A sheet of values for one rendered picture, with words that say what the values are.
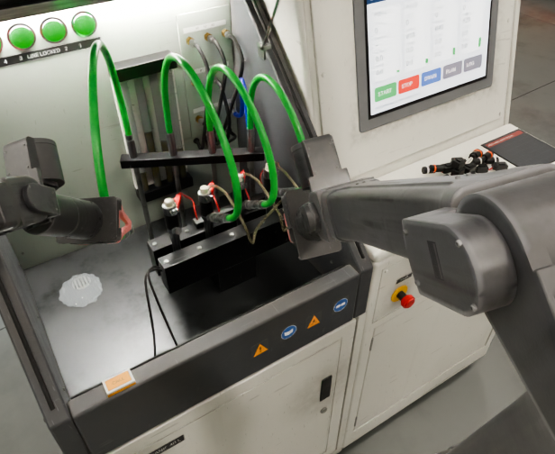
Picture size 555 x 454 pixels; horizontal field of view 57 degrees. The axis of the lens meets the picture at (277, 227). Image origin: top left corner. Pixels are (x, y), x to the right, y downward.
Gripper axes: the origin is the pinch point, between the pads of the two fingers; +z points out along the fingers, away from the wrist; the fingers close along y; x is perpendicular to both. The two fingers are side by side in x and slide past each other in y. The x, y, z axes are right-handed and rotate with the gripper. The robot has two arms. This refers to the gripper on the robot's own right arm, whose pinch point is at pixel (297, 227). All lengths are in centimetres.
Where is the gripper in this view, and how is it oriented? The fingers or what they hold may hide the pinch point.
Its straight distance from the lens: 83.8
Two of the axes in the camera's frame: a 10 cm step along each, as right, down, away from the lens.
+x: -9.5, 2.1, -2.4
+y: -2.3, -9.7, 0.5
